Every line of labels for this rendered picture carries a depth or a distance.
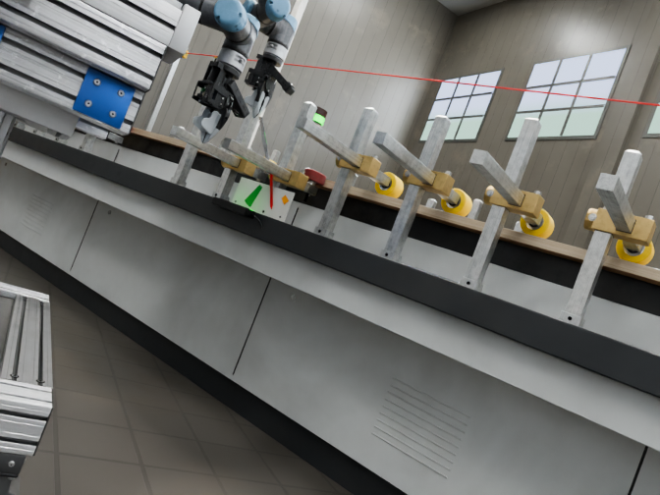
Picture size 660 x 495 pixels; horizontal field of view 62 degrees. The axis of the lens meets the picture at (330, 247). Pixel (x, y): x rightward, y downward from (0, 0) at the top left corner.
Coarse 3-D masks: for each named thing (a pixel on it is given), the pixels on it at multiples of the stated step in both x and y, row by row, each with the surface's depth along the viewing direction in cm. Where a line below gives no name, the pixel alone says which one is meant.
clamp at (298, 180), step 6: (294, 174) 178; (300, 174) 177; (276, 180) 182; (282, 180) 181; (294, 180) 178; (300, 180) 178; (306, 180) 180; (288, 186) 183; (294, 186) 177; (300, 186) 179
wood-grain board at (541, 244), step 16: (176, 144) 245; (352, 192) 185; (368, 192) 181; (432, 208) 167; (448, 224) 167; (464, 224) 160; (480, 224) 157; (512, 240) 151; (528, 240) 148; (544, 240) 146; (560, 256) 148; (576, 256) 141; (608, 256) 137; (624, 272) 135; (640, 272) 132; (656, 272) 130
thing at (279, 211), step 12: (240, 192) 190; (264, 192) 184; (276, 192) 181; (288, 192) 178; (240, 204) 189; (252, 204) 185; (264, 204) 182; (276, 204) 180; (288, 204) 177; (276, 216) 178
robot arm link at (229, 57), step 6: (222, 48) 148; (228, 48) 147; (222, 54) 148; (228, 54) 147; (234, 54) 147; (240, 54) 148; (216, 60) 149; (222, 60) 147; (228, 60) 147; (234, 60) 147; (240, 60) 148; (246, 60) 151; (234, 66) 148; (240, 66) 149; (240, 72) 150
